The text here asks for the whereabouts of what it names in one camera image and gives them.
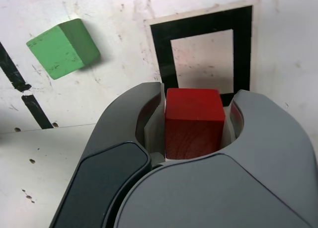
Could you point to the red cube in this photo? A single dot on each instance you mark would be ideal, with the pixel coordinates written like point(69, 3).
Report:
point(193, 108)

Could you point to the green cube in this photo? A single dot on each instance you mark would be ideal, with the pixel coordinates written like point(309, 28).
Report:
point(62, 49)

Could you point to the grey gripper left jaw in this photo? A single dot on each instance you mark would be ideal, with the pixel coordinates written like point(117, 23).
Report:
point(116, 128)

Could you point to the black tape square outline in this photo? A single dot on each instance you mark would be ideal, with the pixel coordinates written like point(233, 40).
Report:
point(161, 51)

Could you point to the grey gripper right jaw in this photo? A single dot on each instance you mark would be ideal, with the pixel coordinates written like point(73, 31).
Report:
point(211, 195)

